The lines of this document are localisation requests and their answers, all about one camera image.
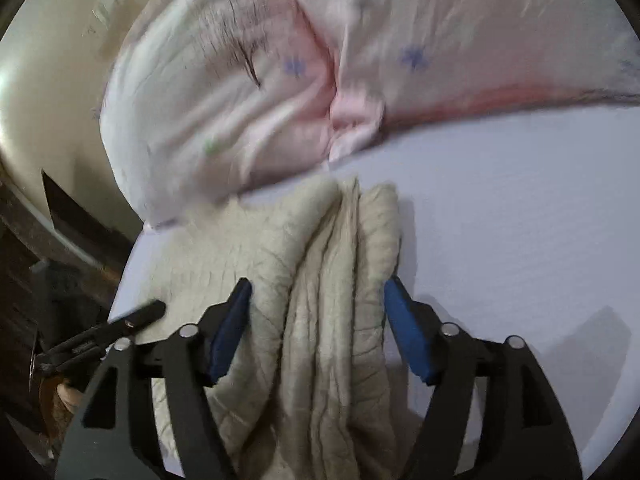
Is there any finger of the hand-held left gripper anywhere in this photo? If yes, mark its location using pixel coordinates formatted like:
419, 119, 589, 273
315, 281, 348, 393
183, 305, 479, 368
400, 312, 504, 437
35, 300, 167, 372

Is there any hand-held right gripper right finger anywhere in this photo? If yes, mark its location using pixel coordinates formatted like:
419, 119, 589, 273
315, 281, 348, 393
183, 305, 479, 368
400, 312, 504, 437
384, 275, 585, 480

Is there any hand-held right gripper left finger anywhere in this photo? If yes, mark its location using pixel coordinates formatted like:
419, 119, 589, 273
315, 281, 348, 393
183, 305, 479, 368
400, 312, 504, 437
54, 277, 253, 480

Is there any beige crinkled garment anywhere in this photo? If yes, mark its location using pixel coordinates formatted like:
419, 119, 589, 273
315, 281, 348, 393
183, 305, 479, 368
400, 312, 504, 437
150, 176, 423, 480

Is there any white bed sheet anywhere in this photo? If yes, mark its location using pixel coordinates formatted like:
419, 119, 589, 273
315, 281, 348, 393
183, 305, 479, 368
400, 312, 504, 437
107, 92, 640, 480

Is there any pink floral pillow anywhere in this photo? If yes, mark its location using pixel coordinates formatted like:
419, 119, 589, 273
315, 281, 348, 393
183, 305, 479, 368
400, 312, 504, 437
277, 0, 640, 163
99, 0, 386, 231

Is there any dark wooden bed frame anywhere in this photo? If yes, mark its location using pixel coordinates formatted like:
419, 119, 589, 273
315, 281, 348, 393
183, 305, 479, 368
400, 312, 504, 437
0, 162, 133, 461

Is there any white wall switch plate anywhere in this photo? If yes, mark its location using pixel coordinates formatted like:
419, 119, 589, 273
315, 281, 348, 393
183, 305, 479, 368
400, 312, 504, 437
91, 0, 122, 28

